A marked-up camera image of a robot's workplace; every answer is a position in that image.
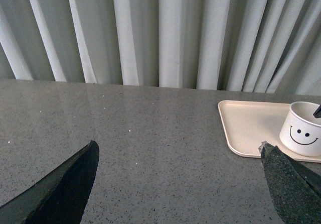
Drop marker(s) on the white smiley mug black handle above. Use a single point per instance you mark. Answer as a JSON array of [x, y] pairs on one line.
[[301, 129]]

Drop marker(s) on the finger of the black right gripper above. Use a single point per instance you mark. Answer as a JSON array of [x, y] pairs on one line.
[[317, 113]]

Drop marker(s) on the grey pleated curtain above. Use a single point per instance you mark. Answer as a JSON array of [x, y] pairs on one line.
[[267, 46]]

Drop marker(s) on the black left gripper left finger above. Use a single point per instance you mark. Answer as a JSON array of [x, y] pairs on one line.
[[59, 197]]

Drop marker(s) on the beige rectangular plastic tray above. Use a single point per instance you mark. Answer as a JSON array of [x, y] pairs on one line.
[[248, 123]]

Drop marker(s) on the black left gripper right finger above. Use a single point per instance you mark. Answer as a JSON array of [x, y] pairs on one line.
[[294, 188]]

